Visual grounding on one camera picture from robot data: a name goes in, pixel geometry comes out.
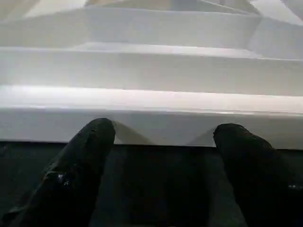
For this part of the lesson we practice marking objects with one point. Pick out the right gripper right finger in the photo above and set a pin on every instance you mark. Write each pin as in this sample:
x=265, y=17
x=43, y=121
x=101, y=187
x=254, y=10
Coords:
x=260, y=179

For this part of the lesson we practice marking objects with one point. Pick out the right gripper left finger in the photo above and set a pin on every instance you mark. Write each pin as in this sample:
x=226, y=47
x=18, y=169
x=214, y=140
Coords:
x=66, y=179

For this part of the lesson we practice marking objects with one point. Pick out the white plastic table top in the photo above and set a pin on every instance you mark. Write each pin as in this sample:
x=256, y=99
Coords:
x=151, y=71

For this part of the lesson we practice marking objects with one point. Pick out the black mat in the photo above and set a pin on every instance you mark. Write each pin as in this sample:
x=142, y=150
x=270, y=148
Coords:
x=154, y=189

